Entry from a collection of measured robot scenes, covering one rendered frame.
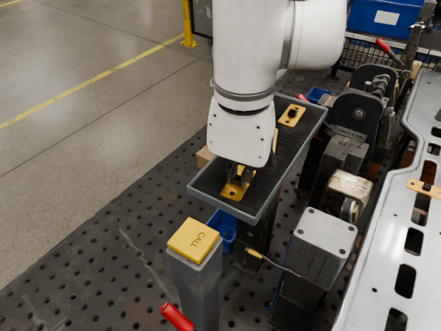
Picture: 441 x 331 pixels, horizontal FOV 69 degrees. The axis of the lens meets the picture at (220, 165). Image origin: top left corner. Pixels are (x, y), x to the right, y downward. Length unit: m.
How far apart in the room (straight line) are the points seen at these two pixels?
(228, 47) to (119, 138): 2.27
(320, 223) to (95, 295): 0.67
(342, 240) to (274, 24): 0.38
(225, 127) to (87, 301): 0.71
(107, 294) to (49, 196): 1.42
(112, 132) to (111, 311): 1.89
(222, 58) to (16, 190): 2.20
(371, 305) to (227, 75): 0.49
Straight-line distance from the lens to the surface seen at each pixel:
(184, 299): 0.67
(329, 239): 0.60
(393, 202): 0.86
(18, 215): 2.34
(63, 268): 1.11
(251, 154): 0.49
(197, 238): 0.51
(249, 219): 0.53
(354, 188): 0.74
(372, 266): 0.73
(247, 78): 0.40
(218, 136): 0.49
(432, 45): 1.63
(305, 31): 0.39
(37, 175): 2.54
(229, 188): 0.57
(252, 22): 0.38
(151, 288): 1.00
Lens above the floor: 1.59
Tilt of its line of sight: 44 degrees down
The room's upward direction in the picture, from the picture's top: straight up
